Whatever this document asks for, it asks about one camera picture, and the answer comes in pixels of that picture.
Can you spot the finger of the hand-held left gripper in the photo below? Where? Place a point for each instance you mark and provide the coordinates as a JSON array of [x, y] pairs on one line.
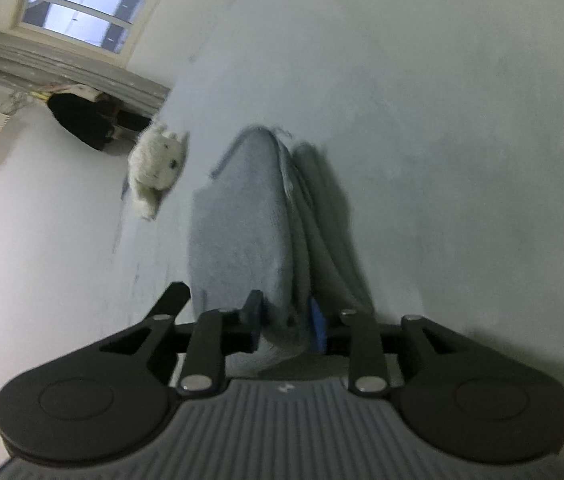
[[174, 300]]

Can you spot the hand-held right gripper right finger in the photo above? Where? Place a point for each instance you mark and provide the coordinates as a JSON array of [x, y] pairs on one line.
[[318, 327]]

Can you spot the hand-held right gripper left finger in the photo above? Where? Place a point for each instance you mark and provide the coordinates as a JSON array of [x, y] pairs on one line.
[[252, 325]]

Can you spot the grey knitted sweater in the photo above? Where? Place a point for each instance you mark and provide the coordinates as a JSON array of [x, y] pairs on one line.
[[242, 240]]

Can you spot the white plush dog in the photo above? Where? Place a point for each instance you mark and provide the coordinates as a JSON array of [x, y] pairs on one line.
[[154, 170]]

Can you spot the black hanging jacket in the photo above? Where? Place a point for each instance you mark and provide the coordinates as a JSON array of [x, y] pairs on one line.
[[82, 120]]

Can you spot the beige hanging garment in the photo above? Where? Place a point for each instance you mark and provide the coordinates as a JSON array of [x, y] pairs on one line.
[[79, 91]]

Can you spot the grey curtain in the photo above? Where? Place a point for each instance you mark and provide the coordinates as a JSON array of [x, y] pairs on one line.
[[62, 65]]

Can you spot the window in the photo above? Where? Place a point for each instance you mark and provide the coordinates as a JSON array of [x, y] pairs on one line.
[[92, 5]]

